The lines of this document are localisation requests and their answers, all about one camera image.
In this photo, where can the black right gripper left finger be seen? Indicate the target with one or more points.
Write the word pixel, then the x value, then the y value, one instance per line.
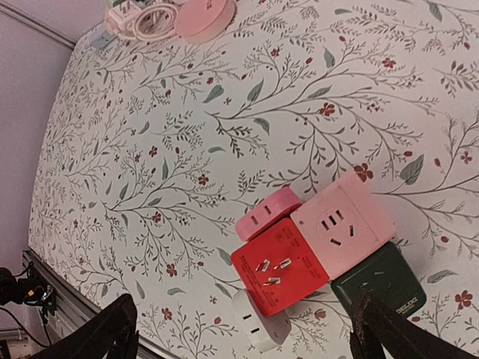
pixel 110 334

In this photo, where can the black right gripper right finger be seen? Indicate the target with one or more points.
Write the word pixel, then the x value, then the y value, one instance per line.
pixel 378 329

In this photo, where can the dark green cube socket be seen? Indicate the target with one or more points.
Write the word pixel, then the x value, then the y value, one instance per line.
pixel 387 275

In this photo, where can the light pink cube socket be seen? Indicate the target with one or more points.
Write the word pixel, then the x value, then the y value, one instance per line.
pixel 344 224

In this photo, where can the white plug adapter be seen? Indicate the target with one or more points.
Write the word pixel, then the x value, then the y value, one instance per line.
pixel 265 333

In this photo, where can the red cube socket adapter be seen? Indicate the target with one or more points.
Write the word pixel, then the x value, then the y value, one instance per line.
pixel 279 268

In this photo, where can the pink plug adapter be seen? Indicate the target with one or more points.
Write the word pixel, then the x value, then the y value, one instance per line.
pixel 269 211

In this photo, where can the white plug block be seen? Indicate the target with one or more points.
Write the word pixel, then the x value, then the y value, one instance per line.
pixel 119 19

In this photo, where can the floral table cloth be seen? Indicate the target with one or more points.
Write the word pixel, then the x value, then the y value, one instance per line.
pixel 152 152

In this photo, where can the blue power strip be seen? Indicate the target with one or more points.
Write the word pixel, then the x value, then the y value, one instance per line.
pixel 101 40

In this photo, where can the aluminium front rail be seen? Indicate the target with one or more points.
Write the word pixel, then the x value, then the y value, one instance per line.
pixel 73 308

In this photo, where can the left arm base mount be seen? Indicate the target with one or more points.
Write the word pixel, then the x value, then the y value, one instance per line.
pixel 31 289

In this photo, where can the pink round cable reel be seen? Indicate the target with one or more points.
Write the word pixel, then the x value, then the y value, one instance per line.
pixel 199 21

